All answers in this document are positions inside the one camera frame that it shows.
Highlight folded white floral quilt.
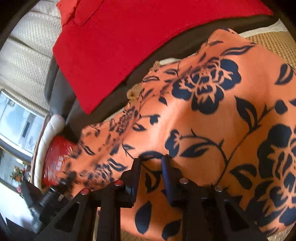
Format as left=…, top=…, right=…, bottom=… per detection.
left=32, top=115, right=65, bottom=193

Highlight red blanket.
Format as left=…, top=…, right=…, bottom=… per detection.
left=53, top=0, right=273, bottom=114

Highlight brown leather sofa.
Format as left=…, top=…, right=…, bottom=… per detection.
left=44, top=16, right=281, bottom=123

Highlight silver refrigerator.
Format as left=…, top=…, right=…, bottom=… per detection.
left=0, top=89, right=45, bottom=193

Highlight orange floral garment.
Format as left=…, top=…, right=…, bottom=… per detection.
left=59, top=28, right=296, bottom=241

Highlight woven bamboo mat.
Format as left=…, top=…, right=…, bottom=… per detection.
left=119, top=23, right=296, bottom=241

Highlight red shiny package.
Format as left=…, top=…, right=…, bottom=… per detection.
left=43, top=136, right=77, bottom=187

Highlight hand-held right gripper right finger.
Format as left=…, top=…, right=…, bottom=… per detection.
left=161, top=155, right=262, bottom=241

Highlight beige dotted curtain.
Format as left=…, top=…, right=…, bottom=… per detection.
left=0, top=0, right=64, bottom=116

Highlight orange artificial flowers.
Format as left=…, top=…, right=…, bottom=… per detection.
left=9, top=166, right=29, bottom=186

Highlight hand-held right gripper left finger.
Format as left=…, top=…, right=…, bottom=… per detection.
left=38, top=158, right=142, bottom=241

